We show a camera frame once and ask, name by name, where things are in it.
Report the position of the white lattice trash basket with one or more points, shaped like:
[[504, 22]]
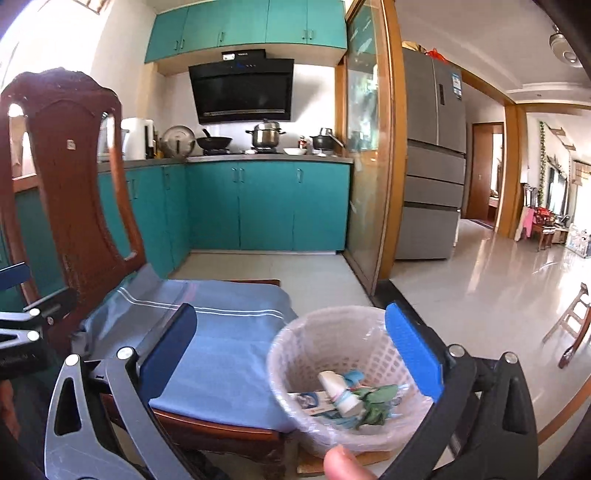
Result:
[[343, 339]]

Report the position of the white electric kettle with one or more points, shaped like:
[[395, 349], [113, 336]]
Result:
[[138, 138]]

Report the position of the wooden stool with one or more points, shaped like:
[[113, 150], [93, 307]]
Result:
[[575, 320]]

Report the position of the round pot lid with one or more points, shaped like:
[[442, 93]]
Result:
[[177, 142]]

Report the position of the person's right hand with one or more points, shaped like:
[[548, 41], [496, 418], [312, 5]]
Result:
[[341, 464]]

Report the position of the glass sliding door wooden frame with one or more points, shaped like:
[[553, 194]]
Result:
[[371, 121]]

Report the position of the carved wooden chair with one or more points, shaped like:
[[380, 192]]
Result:
[[63, 111]]

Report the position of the grey refrigerator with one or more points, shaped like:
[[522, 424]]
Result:
[[436, 159]]

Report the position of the black wok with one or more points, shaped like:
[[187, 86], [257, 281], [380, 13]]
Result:
[[207, 142]]

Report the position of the light blue face mask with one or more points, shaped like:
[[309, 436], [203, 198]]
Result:
[[354, 379]]

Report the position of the black range hood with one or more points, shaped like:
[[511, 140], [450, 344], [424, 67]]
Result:
[[253, 87]]

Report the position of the teal lower kitchen cabinets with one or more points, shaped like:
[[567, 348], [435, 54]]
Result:
[[225, 203]]

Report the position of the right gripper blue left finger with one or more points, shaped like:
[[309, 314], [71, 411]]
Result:
[[161, 350]]

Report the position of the teal upper cabinets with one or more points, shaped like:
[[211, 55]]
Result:
[[212, 24]]

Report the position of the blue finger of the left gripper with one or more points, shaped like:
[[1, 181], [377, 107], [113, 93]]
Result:
[[14, 275]]

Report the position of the green leafy vegetable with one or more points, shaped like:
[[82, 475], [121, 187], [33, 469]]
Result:
[[378, 404]]

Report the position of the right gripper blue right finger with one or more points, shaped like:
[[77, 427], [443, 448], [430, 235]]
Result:
[[419, 358]]

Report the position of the steel stock pot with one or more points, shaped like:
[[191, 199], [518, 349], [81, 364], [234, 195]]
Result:
[[266, 135]]

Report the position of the blue striped seat cloth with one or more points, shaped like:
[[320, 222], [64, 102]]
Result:
[[221, 377]]

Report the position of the dark lidded pot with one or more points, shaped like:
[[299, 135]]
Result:
[[325, 140]]

